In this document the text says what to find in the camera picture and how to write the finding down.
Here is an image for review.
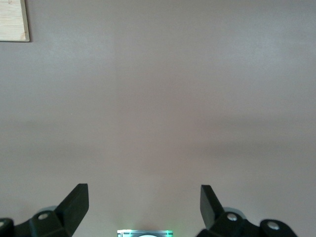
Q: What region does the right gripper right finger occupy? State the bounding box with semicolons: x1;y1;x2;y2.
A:
196;184;299;237

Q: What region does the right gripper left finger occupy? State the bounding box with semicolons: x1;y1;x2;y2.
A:
0;183;89;237

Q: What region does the wooden cutting board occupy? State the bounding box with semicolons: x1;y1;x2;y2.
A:
0;0;31;42

